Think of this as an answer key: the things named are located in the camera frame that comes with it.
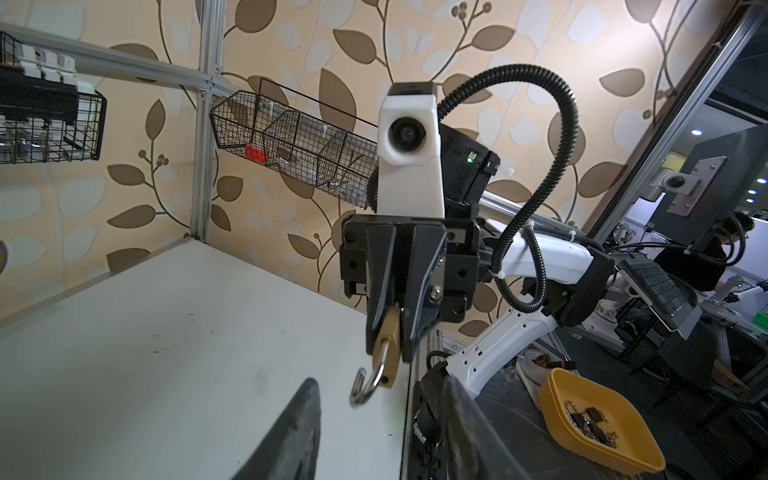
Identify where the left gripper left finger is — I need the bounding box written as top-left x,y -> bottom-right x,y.
232,378 -> 321,480

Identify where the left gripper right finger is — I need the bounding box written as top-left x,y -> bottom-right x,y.
441,376 -> 531,480

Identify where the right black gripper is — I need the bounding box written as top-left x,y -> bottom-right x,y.
339,214 -> 480,363

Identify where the large brass padlock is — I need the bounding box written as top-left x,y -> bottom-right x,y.
349,307 -> 402,408

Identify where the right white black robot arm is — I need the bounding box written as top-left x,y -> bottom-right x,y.
338,64 -> 613,479

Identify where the yellow plastic tray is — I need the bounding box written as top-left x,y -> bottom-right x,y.
538,369 -> 666,476

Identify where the red item in basket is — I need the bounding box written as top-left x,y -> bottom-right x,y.
245,144 -> 269,165

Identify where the black keyboard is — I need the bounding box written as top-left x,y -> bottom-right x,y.
611,253 -> 698,331

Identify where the black monitor on stand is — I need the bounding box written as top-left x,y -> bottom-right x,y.
640,125 -> 767,252

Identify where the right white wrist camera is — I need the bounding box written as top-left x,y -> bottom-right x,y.
376,82 -> 445,218

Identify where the side black wire basket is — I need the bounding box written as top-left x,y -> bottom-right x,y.
209,78 -> 378,208

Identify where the back black wire basket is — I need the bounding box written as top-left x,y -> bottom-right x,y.
1,32 -> 107,164

